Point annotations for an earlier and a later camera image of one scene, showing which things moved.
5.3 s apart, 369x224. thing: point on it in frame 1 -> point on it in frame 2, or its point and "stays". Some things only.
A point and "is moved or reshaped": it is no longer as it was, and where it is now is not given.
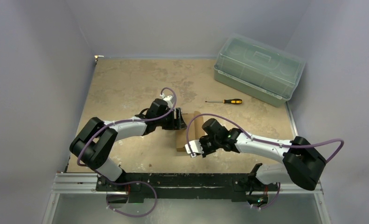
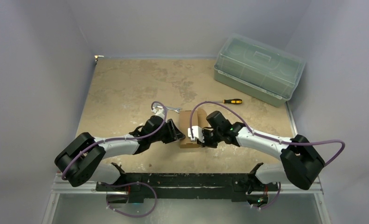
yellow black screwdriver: [237, 101] stays
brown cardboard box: [196, 130] is moved or reshaped
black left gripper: [175, 124] -> [173, 133]
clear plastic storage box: [267, 73] stays
